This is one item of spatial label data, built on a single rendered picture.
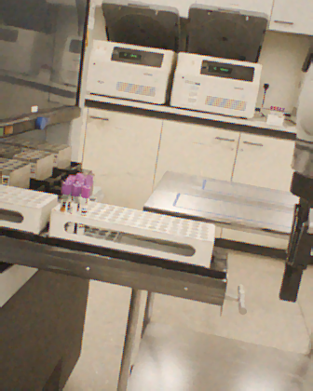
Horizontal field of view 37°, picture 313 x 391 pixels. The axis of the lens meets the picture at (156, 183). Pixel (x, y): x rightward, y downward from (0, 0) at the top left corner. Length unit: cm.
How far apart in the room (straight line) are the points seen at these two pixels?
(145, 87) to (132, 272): 240
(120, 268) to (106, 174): 246
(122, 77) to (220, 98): 65
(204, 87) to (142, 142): 55
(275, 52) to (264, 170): 101
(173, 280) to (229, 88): 239
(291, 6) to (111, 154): 155
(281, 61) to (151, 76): 110
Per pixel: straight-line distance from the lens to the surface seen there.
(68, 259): 87
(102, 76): 324
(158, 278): 85
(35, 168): 119
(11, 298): 100
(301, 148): 83
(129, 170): 325
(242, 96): 314
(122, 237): 94
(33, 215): 89
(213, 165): 316
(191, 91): 314
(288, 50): 379
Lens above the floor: 114
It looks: 13 degrees down
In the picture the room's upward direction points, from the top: 9 degrees clockwise
